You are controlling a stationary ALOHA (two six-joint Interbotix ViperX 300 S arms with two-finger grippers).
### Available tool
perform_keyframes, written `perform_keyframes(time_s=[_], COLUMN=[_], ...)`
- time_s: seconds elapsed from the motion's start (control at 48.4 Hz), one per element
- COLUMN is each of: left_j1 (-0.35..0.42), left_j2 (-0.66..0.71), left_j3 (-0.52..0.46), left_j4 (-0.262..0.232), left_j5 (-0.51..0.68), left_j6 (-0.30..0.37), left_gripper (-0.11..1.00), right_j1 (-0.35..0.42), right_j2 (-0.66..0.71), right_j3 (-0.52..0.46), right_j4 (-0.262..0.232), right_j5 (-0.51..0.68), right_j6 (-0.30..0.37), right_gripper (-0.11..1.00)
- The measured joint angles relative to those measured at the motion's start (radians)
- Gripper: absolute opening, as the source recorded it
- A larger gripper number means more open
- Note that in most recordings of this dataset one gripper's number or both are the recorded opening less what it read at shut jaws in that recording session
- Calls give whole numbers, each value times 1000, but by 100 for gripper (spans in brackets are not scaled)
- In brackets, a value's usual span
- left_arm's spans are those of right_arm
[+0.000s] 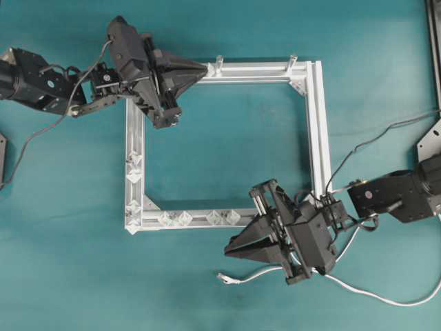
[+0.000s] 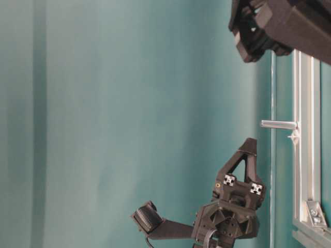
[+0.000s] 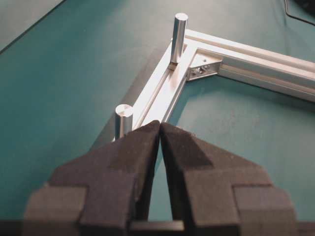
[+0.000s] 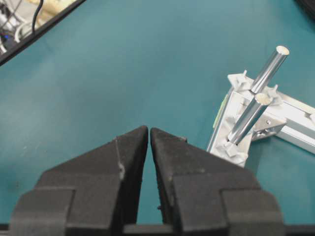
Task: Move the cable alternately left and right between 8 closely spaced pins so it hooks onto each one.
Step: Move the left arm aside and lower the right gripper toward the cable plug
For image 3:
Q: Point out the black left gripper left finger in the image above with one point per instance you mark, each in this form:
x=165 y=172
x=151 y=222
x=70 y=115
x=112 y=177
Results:
x=108 y=186

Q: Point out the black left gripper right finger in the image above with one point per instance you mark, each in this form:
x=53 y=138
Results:
x=212 y=188

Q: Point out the near aluminium pin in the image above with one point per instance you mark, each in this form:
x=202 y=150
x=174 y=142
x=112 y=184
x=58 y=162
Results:
x=123 y=120

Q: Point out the aluminium pin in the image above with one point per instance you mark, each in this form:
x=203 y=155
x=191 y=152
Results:
x=180 y=25
x=123 y=120

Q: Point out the far aluminium pin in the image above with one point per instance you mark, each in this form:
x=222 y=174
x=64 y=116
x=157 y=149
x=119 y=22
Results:
x=180 y=25

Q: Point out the square aluminium extrusion frame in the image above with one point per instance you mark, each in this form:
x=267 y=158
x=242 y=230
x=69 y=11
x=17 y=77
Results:
x=205 y=55

